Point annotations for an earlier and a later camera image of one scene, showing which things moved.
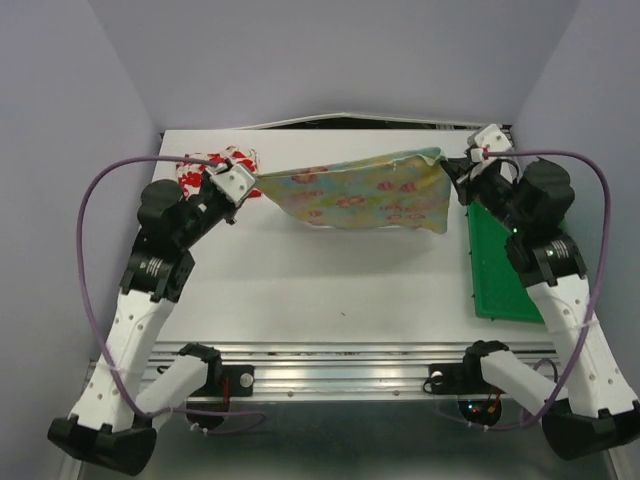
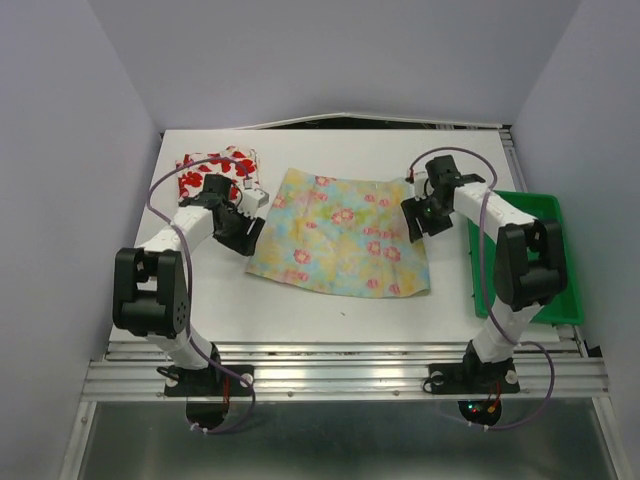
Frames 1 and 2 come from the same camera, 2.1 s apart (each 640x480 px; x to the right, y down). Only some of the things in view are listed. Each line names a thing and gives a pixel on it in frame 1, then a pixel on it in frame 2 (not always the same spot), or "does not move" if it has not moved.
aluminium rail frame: [344, 370] does not move
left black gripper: [207, 181] → [243, 244]
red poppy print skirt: [190, 176] does not move
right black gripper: [460, 166] → [411, 208]
